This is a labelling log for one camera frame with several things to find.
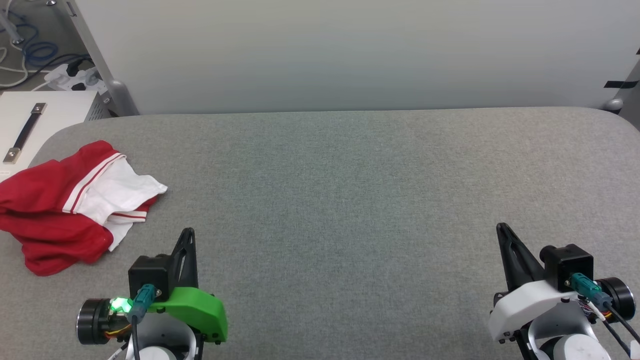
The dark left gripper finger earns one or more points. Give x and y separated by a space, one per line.
187 260

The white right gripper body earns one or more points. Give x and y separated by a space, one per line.
525 305

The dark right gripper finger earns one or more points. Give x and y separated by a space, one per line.
517 260

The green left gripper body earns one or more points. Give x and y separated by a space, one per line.
200 310

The red and white shirt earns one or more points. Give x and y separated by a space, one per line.
45 215

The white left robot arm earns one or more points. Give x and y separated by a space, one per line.
155 350

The grey round partition foot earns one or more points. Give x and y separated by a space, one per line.
613 104

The white cabinet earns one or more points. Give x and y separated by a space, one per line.
60 112

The black tape strip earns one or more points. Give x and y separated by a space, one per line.
620 84

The white power strip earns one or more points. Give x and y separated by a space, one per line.
65 77

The white partition panel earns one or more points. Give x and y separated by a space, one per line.
350 50

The chrome metal leg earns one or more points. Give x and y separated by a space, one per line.
11 27

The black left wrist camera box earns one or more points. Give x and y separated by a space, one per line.
147 272

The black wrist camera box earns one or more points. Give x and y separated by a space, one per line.
147 272
570 262

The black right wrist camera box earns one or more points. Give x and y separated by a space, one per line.
570 262

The grey partition post with foot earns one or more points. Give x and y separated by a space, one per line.
102 60

